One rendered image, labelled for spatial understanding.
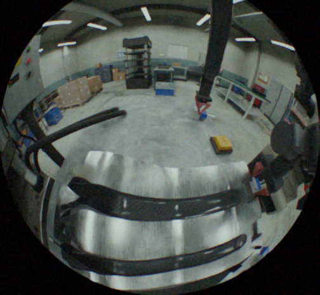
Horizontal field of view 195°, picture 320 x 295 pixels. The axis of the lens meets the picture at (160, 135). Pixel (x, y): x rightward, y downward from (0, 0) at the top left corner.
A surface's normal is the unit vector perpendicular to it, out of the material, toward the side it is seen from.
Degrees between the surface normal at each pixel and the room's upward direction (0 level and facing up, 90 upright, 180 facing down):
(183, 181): 1
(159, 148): 0
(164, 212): 23
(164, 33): 90
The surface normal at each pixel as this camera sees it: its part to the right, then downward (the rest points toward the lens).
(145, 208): 0.47, -0.60
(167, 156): 0.03, -0.72
